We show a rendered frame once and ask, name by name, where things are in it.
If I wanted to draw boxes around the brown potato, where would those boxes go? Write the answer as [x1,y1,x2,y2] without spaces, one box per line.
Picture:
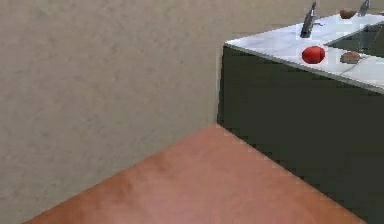
[339,51,363,65]
[339,9,358,20]

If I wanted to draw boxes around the dark green kitchen counter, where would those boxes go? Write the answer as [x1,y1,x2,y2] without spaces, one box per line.
[217,13,384,224]

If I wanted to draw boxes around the grey metal faucet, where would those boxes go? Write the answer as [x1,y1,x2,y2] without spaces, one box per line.
[299,0,324,39]
[357,0,371,18]

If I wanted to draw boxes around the dark sink basin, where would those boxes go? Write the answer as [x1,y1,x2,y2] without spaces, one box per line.
[325,21,384,58]

